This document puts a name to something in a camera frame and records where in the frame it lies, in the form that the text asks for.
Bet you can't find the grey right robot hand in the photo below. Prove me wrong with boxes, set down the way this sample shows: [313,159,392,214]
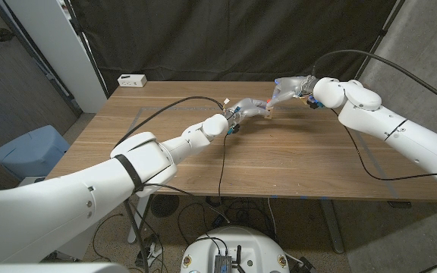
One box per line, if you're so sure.
[266,74,318,110]

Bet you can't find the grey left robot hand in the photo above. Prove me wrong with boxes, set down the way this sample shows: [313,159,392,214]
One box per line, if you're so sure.
[223,97,272,133]

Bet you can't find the black backdrop stand pole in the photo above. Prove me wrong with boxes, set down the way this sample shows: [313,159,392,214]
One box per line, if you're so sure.
[354,0,407,82]
[63,0,109,99]

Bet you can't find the white power strip box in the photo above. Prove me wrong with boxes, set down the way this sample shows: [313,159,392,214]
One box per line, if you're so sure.
[117,74,148,88]

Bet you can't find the round black floor fan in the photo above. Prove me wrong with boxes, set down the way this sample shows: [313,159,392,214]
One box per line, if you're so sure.
[152,194,180,218]

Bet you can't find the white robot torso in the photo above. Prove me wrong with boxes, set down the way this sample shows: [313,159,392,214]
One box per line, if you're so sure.
[180,226,291,273]

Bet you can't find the grey table leg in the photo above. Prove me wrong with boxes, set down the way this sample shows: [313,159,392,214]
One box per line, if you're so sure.
[319,199,344,254]

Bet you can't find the grey electronics box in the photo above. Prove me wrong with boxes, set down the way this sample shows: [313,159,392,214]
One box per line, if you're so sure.
[213,254,233,273]

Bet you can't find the small black device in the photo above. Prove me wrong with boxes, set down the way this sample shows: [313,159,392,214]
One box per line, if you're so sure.
[297,256,318,273]

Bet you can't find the black white floor gadget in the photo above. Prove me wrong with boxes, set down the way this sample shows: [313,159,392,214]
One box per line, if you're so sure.
[134,234,165,269]

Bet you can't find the white table leg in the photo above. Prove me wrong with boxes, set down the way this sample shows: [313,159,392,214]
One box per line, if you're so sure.
[127,195,151,244]

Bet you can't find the white pillar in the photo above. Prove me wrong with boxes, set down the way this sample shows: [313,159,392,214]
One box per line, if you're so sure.
[4,0,108,114]

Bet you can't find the blue plastic bin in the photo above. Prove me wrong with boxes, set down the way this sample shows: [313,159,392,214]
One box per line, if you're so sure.
[0,124,71,181]

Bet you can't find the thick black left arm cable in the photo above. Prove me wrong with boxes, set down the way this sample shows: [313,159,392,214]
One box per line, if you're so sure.
[112,96,226,273]

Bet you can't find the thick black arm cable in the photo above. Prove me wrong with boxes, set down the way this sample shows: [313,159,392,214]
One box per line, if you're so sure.
[311,49,437,113]
[112,96,226,273]

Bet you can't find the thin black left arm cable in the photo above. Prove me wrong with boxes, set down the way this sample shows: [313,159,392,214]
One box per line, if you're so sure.
[142,132,231,224]

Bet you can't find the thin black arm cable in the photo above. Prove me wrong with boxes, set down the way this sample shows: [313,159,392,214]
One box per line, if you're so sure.
[330,108,437,182]
[142,132,231,224]

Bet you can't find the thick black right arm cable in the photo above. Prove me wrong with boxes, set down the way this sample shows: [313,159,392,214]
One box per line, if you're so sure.
[311,49,437,113]

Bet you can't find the tangle of black floor cables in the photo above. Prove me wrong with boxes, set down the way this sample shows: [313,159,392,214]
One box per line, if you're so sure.
[176,196,276,243]

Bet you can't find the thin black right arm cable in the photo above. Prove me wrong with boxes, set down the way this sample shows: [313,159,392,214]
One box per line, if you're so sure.
[330,108,437,182]

